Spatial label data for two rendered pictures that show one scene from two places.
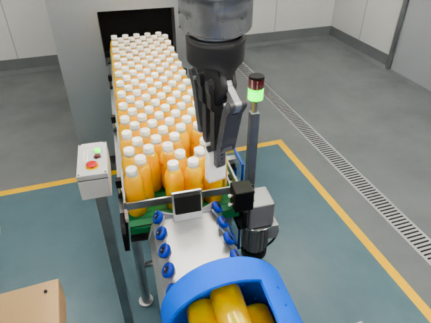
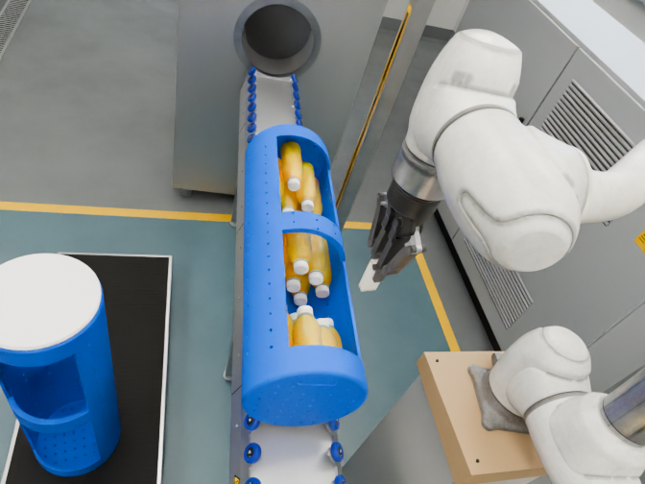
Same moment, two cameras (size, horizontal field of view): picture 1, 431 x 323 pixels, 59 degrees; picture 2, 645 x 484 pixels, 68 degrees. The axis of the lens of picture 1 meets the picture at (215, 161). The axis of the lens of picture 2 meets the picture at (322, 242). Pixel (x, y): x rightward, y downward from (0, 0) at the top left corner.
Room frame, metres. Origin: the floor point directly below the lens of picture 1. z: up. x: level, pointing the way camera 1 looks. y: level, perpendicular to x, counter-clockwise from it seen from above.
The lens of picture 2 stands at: (1.04, -0.16, 2.10)
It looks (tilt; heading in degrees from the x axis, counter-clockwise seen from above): 45 degrees down; 174
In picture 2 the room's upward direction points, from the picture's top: 20 degrees clockwise
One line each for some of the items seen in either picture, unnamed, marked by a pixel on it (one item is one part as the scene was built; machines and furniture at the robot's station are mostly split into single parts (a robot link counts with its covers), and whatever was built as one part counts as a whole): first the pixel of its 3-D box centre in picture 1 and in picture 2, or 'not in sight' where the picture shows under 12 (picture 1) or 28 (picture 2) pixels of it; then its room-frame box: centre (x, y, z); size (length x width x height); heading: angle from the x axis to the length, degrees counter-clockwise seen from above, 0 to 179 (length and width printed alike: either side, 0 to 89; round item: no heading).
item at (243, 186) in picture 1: (240, 197); not in sight; (1.05, -0.09, 0.95); 0.10 x 0.07 x 0.10; 104
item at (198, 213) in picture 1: (187, 206); not in sight; (0.96, 0.09, 0.99); 0.10 x 0.02 x 0.12; 104
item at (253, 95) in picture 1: (255, 93); not in sight; (1.42, -0.16, 1.18); 0.06 x 0.06 x 0.05
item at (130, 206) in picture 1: (183, 197); not in sight; (1.03, 0.11, 0.96); 0.40 x 0.01 x 0.03; 104
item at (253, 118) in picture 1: (247, 209); not in sight; (1.42, -0.16, 0.55); 0.04 x 0.04 x 1.10; 14
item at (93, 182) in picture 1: (94, 168); not in sight; (1.08, 0.42, 1.05); 0.20 x 0.10 x 0.10; 14
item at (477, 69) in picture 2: not in sight; (465, 103); (0.49, 0.00, 1.85); 0.13 x 0.11 x 0.16; 14
